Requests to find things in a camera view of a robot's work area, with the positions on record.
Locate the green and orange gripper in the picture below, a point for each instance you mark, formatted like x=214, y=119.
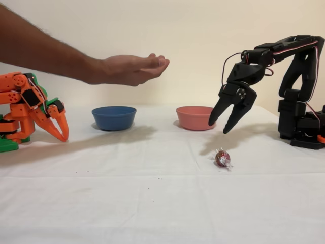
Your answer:
x=54, y=111

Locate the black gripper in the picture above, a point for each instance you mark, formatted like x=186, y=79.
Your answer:
x=240, y=93

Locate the red candy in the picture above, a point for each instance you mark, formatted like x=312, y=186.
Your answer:
x=222, y=158

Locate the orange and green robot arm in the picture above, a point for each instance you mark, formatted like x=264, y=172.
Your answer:
x=17, y=111

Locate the person's right forearm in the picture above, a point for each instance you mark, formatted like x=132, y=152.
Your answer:
x=50, y=53

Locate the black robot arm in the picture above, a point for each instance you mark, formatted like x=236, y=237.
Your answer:
x=299, y=84

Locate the person's right hand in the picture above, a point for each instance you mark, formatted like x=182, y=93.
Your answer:
x=127, y=69

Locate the pink bowl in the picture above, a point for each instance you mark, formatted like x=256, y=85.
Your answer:
x=193, y=118

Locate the blue bowl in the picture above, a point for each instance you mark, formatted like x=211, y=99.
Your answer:
x=114, y=118

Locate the orange base clamp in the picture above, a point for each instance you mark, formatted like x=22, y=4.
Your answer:
x=322, y=139

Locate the white tablecloth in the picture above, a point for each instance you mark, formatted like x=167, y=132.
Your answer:
x=152, y=203

